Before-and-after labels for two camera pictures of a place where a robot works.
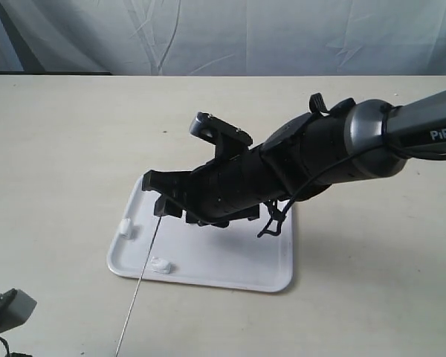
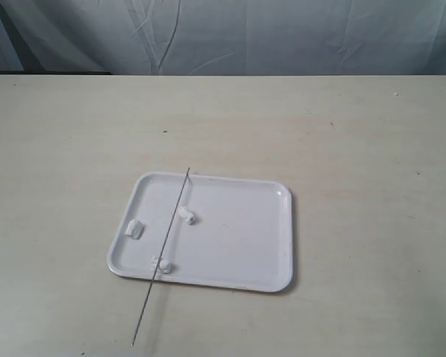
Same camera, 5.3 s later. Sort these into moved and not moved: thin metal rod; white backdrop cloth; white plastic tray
Moved: thin metal rod
Not moved: white plastic tray; white backdrop cloth
